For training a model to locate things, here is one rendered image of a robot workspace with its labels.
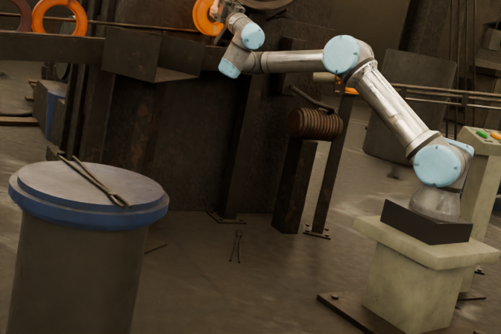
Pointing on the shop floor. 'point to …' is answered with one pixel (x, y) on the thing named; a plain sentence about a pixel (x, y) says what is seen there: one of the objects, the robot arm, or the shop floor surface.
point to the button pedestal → (479, 194)
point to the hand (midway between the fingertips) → (214, 9)
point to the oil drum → (426, 71)
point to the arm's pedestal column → (402, 298)
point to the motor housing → (301, 162)
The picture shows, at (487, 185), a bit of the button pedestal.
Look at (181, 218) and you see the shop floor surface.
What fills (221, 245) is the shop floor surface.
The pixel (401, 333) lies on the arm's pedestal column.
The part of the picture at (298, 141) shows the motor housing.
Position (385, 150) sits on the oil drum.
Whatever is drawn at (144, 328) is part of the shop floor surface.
